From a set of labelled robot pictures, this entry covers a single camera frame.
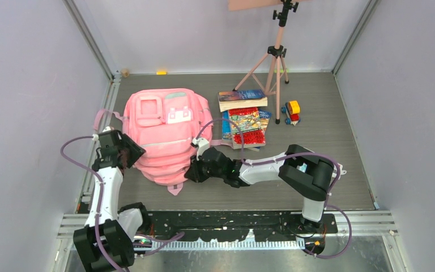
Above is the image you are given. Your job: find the pink student backpack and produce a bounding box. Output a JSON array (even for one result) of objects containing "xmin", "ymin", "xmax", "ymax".
[{"xmin": 114, "ymin": 88, "xmax": 213, "ymax": 196}]

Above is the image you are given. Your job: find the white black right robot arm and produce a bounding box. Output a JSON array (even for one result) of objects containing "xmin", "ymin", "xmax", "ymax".
[{"xmin": 184, "ymin": 138, "xmax": 342, "ymax": 233}]

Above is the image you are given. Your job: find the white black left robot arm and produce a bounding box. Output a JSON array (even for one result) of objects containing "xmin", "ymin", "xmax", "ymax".
[{"xmin": 73, "ymin": 127, "xmax": 151, "ymax": 271}]

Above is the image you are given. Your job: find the red 156-storey treehouse book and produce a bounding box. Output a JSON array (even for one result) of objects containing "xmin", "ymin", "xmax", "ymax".
[{"xmin": 228, "ymin": 107, "xmax": 266, "ymax": 149}]

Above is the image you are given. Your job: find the blue 91-storey treehouse book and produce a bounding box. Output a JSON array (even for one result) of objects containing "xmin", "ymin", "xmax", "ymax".
[{"xmin": 222, "ymin": 108, "xmax": 271, "ymax": 151}]

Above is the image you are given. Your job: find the small wooden block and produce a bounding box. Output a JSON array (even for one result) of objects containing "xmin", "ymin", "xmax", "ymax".
[{"xmin": 120, "ymin": 68, "xmax": 130, "ymax": 78}]

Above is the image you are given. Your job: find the colourful toy block train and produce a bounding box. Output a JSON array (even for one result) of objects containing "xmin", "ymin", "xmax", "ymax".
[{"xmin": 281, "ymin": 100, "xmax": 301, "ymax": 126}]

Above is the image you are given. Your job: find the pink tripod stand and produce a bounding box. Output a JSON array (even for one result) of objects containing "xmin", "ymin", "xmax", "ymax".
[{"xmin": 233, "ymin": 0, "xmax": 300, "ymax": 124}]

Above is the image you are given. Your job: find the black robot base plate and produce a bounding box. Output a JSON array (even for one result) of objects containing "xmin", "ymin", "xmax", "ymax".
[{"xmin": 142, "ymin": 210, "xmax": 338, "ymax": 242}]

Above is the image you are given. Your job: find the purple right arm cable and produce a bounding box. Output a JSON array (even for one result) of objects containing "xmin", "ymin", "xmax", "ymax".
[{"xmin": 195, "ymin": 118, "xmax": 353, "ymax": 261}]

